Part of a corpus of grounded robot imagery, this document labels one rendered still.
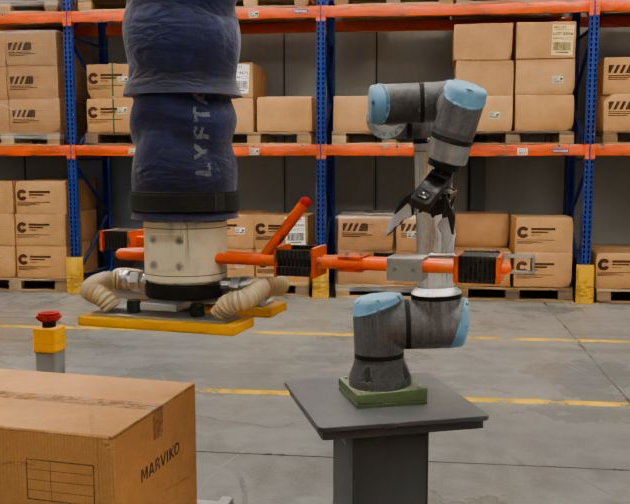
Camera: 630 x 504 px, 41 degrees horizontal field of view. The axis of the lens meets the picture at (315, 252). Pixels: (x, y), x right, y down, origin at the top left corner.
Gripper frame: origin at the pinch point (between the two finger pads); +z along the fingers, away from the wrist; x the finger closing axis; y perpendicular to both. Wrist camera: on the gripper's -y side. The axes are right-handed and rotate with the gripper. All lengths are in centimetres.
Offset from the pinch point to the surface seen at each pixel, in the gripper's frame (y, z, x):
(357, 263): -30.0, -2.4, 3.4
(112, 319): -47, 21, 43
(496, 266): -28.6, -10.8, -21.2
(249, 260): -32.2, 4.3, 24.3
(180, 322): -45, 16, 30
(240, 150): 605, 152, 344
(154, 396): -29, 44, 41
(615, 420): 296, 146, -72
